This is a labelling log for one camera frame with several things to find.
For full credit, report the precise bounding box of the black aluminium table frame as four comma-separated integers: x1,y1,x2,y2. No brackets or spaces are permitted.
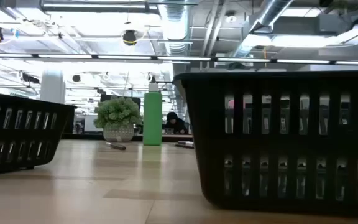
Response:
61,133,194,143

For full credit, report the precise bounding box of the green potted plant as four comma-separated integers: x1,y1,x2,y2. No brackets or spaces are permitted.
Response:
93,96,144,143

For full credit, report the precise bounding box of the white column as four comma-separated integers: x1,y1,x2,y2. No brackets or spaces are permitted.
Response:
40,68,67,105

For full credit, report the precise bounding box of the black slotted plastic basket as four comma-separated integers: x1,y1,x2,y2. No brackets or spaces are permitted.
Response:
172,70,358,218
0,90,77,177

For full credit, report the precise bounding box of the green paint bottle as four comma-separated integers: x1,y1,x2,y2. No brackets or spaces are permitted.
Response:
142,82,163,146

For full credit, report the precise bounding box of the person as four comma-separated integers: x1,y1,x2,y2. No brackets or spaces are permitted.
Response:
163,111,189,135

